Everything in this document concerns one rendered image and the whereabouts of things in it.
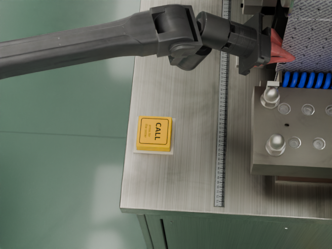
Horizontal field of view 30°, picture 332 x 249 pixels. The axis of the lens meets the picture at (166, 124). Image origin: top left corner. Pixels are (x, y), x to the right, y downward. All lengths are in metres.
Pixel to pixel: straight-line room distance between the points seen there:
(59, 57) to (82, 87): 1.37
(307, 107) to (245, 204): 0.23
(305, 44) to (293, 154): 0.20
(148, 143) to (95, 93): 1.13
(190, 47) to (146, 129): 0.29
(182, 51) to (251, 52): 0.14
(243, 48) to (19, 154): 1.38
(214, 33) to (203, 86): 0.28
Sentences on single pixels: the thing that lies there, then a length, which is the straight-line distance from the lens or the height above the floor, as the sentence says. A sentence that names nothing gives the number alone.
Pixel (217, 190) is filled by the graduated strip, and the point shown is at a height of 0.90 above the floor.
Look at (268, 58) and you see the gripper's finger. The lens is 1.11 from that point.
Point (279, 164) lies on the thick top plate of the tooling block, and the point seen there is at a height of 1.03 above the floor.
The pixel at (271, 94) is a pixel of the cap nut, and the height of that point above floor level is 1.07.
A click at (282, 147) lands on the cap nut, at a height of 1.05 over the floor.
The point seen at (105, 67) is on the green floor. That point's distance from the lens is 2.42.
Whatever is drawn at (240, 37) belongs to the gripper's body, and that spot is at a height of 1.16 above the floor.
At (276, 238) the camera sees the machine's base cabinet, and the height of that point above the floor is 0.71.
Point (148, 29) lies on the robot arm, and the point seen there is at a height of 1.22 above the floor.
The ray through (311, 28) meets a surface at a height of 1.18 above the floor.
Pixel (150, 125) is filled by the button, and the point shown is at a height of 0.92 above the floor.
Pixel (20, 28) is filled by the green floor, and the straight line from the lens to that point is 2.59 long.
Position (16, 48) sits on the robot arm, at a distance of 1.04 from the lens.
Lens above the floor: 2.10
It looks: 66 degrees down
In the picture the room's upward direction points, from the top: 6 degrees counter-clockwise
